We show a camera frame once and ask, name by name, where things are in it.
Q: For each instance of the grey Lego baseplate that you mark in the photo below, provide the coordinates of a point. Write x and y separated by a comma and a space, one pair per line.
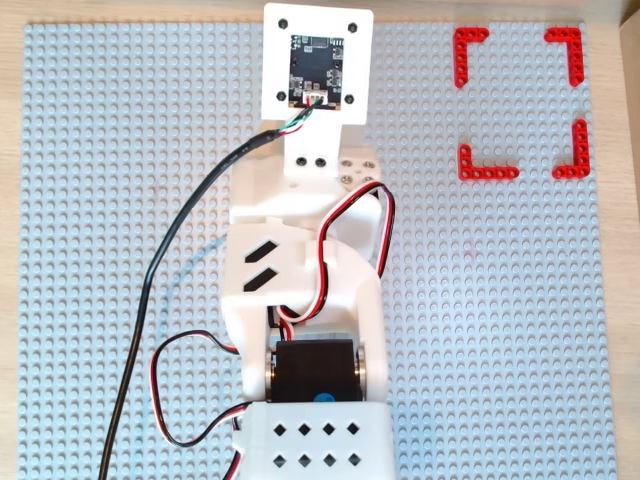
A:
500, 300

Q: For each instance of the red L-shaped Lego beam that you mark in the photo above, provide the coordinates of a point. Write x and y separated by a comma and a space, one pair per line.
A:
487, 173
580, 150
460, 60
576, 60

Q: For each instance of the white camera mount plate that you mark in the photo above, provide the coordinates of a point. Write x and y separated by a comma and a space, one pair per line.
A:
320, 140

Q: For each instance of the black camera circuit board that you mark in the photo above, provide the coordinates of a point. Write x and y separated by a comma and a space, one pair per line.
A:
316, 67

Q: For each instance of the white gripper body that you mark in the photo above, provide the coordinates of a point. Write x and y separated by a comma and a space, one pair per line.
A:
260, 187

